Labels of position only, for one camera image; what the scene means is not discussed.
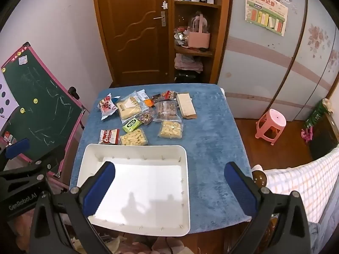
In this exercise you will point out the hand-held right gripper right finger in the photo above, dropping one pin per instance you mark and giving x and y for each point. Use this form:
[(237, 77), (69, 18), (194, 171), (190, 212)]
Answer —
[(239, 187)]

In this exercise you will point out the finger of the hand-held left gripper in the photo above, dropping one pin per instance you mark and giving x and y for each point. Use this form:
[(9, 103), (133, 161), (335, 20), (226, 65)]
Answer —
[(53, 158), (18, 146)]

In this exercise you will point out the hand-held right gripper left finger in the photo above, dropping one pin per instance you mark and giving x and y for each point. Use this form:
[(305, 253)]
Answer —
[(99, 190)]

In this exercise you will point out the white plastic tray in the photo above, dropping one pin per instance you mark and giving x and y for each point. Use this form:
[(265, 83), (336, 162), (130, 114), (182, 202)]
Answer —
[(148, 185)]

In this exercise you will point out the green snack packet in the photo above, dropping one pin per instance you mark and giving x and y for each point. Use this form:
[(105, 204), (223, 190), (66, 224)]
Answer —
[(131, 125)]

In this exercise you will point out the red and white snack packet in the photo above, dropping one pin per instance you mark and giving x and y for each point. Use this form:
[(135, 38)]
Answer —
[(107, 107)]

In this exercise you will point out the clear nut mix packet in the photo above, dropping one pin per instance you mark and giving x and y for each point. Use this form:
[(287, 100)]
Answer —
[(145, 117)]

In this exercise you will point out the large clear bag beige cake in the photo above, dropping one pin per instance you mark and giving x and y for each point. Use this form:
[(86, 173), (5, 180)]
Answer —
[(128, 108)]

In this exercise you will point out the clear bag brown snack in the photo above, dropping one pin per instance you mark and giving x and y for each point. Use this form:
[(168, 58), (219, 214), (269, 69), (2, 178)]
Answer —
[(165, 111)]

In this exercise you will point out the white and orange wrapper packet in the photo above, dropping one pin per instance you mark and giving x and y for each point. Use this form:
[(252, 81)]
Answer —
[(143, 95)]

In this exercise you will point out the clear red-edged dark cake packet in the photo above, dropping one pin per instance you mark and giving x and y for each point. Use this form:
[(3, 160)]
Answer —
[(159, 98)]

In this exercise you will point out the brown wooden ball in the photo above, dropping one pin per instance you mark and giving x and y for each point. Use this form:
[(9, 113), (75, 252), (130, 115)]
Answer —
[(259, 178)]

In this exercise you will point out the white dotted board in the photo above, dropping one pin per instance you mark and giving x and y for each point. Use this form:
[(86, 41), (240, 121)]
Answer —
[(5, 105)]

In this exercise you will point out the pink-framed chalkboard easel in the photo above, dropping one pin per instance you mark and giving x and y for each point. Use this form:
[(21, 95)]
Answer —
[(39, 105)]

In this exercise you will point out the red and white cookie packet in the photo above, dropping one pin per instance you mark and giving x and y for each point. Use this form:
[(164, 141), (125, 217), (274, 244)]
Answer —
[(108, 136)]

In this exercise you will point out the blue fleece table cover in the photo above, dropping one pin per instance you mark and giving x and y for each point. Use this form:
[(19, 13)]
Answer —
[(212, 137)]

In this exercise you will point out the clear packet yellow snack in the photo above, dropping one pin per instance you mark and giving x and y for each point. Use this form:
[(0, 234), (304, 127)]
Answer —
[(170, 130), (133, 138)]

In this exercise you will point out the checkered blanket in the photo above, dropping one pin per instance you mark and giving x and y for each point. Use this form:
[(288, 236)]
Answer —
[(304, 180)]

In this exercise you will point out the black easel knob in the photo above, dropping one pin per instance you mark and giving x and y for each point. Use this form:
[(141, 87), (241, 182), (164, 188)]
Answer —
[(73, 92)]

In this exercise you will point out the pink plastic stool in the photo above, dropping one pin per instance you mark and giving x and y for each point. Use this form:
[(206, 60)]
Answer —
[(272, 117)]

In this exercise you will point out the pink toy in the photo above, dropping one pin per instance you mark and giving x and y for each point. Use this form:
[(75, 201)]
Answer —
[(306, 135)]

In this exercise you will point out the small blue foil packet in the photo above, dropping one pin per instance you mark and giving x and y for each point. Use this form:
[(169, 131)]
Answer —
[(115, 99)]

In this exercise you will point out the white paper note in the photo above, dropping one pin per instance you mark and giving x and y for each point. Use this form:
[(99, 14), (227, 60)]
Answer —
[(23, 59)]

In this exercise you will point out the dark wooden cabinet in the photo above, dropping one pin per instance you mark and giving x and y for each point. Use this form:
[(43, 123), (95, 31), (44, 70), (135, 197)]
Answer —
[(323, 137)]

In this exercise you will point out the tan paper snack bar packet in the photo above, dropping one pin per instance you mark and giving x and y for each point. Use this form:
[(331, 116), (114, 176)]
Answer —
[(185, 105)]

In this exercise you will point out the green printed box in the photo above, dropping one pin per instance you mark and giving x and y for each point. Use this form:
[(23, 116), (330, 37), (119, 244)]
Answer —
[(316, 113)]

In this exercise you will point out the floral sliding wardrobe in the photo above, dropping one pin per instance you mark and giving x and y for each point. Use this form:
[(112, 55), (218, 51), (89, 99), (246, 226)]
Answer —
[(264, 71)]

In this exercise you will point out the black bag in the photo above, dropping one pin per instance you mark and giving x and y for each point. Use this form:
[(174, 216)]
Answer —
[(185, 76)]

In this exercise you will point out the folded pink clothes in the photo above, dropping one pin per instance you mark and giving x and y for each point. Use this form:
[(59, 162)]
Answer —
[(188, 62)]

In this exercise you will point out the brown wooden door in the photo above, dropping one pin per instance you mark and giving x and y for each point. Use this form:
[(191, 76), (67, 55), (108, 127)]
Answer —
[(132, 45)]

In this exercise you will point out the pink basket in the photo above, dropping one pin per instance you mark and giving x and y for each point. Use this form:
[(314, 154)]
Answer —
[(198, 39)]

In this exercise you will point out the wooden shelf unit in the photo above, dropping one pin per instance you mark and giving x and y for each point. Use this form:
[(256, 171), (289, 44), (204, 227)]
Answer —
[(225, 31)]

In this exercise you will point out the pile of foil wrappers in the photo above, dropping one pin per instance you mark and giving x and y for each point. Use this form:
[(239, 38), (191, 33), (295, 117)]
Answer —
[(180, 35)]

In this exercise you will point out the wall poster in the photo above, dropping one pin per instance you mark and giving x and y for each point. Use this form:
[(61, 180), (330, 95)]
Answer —
[(264, 10)]

